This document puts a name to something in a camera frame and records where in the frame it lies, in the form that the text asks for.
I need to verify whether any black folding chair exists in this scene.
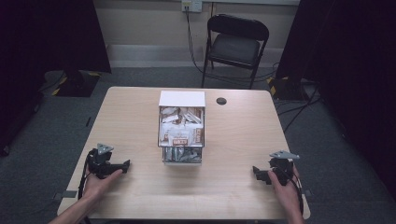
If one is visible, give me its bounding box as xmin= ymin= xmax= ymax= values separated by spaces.
xmin=200 ymin=13 xmax=270 ymax=91

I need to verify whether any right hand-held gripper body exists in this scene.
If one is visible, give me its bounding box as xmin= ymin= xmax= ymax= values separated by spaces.
xmin=268 ymin=149 xmax=301 ymax=187

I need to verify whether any pile of grey packets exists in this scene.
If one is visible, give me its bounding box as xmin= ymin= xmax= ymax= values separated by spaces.
xmin=163 ymin=147 xmax=202 ymax=163

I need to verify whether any clear drawer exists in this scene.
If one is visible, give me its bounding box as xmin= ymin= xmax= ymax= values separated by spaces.
xmin=162 ymin=146 xmax=204 ymax=165
xmin=157 ymin=105 xmax=206 ymax=148

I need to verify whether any black floor cable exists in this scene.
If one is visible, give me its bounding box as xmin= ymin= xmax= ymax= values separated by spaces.
xmin=275 ymin=83 xmax=322 ymax=134

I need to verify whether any white wall outlet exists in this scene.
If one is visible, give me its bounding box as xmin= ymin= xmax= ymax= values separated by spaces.
xmin=181 ymin=0 xmax=204 ymax=14

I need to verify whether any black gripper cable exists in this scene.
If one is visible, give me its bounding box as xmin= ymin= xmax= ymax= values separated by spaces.
xmin=77 ymin=148 xmax=98 ymax=201
xmin=289 ymin=170 xmax=304 ymax=217

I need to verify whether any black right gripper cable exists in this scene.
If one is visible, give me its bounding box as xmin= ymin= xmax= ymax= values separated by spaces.
xmin=289 ymin=170 xmax=304 ymax=217

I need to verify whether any person's right hand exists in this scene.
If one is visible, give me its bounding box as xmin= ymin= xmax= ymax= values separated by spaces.
xmin=267 ymin=165 xmax=303 ymax=217

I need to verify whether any dark curtain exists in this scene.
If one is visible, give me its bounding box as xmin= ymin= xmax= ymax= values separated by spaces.
xmin=0 ymin=0 xmax=112 ymax=157
xmin=275 ymin=0 xmax=396 ymax=190

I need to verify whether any person's left hand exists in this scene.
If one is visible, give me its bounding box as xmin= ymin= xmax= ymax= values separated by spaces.
xmin=81 ymin=169 xmax=124 ymax=203

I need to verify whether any black stand base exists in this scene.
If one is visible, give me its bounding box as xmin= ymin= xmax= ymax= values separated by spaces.
xmin=266 ymin=76 xmax=312 ymax=101
xmin=55 ymin=69 xmax=101 ymax=98

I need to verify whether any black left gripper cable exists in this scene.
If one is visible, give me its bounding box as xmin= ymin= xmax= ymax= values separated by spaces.
xmin=77 ymin=148 xmax=98 ymax=201

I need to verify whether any clear box of snack packets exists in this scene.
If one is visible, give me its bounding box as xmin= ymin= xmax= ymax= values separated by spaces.
xmin=157 ymin=90 xmax=206 ymax=166

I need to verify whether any pile of white brown packets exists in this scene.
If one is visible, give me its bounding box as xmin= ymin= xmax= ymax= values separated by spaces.
xmin=159 ymin=106 xmax=205 ymax=147

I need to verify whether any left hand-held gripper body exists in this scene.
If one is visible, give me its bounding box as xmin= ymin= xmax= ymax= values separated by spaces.
xmin=86 ymin=143 xmax=125 ymax=180

